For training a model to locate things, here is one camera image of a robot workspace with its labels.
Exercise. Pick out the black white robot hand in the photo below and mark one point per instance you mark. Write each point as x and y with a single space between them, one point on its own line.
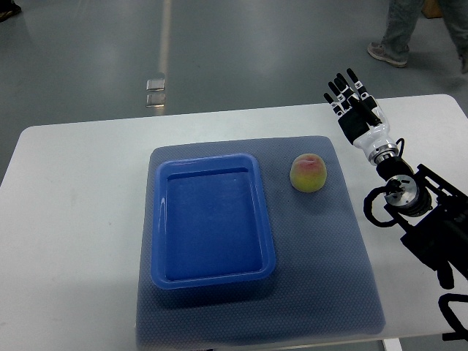
361 118

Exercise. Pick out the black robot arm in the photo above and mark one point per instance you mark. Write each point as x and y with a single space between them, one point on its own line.
431 212

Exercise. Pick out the red green peach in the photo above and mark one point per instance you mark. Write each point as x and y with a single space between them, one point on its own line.
308 173

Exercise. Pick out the metal floor plate lower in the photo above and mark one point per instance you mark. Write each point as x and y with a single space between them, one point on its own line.
156 100

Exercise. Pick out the metal floor plate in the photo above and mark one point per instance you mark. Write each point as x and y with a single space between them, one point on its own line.
156 100
156 84

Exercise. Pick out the metal floor plate upper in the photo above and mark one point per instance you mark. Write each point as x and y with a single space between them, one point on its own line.
156 84

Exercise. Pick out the grey sneaker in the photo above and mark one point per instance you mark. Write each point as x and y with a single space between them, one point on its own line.
376 51

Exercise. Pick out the person grey trousers leg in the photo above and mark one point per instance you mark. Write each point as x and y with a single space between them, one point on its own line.
401 21

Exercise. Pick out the cardboard box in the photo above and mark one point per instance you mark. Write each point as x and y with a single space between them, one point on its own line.
431 9

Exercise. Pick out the blue plastic tray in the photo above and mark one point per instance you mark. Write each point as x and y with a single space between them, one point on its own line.
211 224

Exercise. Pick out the dark shoe top left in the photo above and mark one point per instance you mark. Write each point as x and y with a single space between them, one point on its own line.
8 9

